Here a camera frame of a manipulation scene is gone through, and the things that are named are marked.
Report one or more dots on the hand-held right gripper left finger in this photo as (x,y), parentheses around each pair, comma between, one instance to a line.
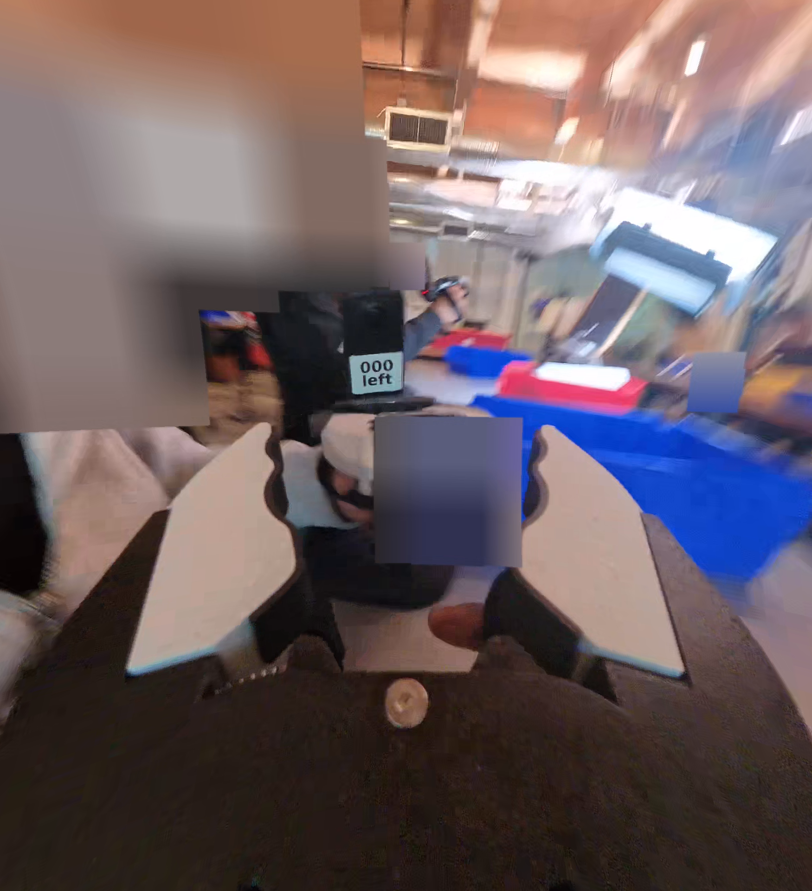
(211,543)

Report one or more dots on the person's black shirt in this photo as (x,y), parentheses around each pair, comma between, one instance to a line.
(378,578)

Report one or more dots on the black handheld camera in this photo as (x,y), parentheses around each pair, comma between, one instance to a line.
(439,289)

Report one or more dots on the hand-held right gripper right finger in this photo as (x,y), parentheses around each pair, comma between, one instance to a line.
(601,557)

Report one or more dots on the large blue storage bin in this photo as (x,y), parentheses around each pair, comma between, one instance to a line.
(691,501)

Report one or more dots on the person's left forearm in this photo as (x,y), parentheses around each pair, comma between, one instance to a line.
(298,487)

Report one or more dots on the studio light panel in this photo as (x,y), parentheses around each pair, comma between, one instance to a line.
(656,275)

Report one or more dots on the white flat slab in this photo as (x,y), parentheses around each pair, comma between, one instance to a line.
(580,376)

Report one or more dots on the red storage bin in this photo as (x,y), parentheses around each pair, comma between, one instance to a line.
(472,340)
(521,395)

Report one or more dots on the ceiling air vent unit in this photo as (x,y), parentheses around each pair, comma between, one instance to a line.
(416,129)

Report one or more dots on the person's left hand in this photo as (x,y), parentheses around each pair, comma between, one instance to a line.
(357,514)

